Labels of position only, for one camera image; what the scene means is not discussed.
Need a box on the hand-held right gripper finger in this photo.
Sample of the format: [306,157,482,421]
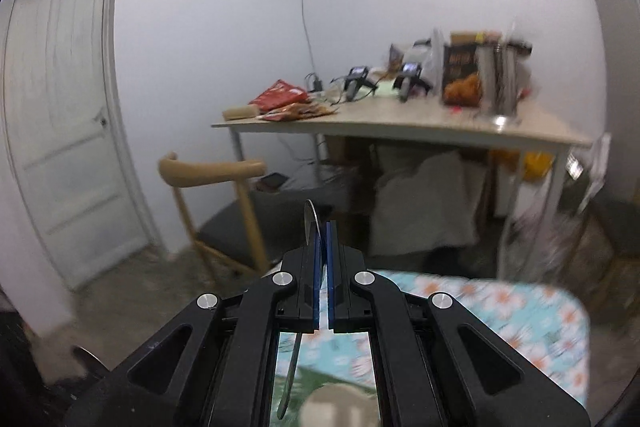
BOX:
[65,221,328,427]
[328,221,591,427]

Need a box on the metal spoon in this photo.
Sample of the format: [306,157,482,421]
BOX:
[275,199,322,421]

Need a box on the dark phone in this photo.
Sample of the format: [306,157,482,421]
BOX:
[254,172,289,193]

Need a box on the white bag under desk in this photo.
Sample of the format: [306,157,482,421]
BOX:
[371,151,489,256]

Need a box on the wooden chair with black seat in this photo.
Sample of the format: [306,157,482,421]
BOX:
[158,151,333,289]

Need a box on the orange snack bag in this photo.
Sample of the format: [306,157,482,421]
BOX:
[259,101,339,122]

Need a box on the wooden desk with grey legs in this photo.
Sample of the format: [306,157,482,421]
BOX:
[211,96,594,258]

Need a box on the beige paper roll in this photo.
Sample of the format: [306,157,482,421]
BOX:
[222,104,259,122]

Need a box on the floral blue tablecloth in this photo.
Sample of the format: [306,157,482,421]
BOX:
[277,269,592,427]

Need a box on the red snack bag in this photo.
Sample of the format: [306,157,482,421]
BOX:
[248,79,309,112]

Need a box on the black device on desk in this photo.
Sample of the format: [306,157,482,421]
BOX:
[344,65,377,104]
[394,62,432,101]

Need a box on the yellow plastic bag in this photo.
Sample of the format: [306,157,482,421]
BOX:
[491,148,557,182]

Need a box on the dark bread print box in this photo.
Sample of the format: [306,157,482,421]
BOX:
[439,31,484,108]

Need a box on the metal canister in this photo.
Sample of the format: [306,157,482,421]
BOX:
[475,41,522,124]

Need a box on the white panel door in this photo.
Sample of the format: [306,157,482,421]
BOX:
[0,0,157,294]

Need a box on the grey refrigerator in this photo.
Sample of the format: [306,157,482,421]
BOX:
[591,0,640,150]

